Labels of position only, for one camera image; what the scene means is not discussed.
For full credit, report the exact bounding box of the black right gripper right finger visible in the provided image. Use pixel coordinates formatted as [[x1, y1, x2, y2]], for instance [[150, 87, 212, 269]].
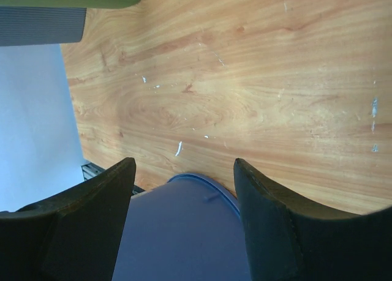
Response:
[[233, 159, 391, 280]]

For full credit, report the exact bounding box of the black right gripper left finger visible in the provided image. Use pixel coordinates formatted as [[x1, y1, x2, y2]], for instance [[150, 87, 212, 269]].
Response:
[[1, 157, 136, 280]]

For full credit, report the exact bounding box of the blue plastic bucket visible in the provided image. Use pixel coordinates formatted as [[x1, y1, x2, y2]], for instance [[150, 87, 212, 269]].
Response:
[[113, 173, 251, 281]]

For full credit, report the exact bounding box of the grey ribbed plastic bin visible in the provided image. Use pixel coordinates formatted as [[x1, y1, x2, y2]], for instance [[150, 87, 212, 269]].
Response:
[[1, 6, 86, 47]]

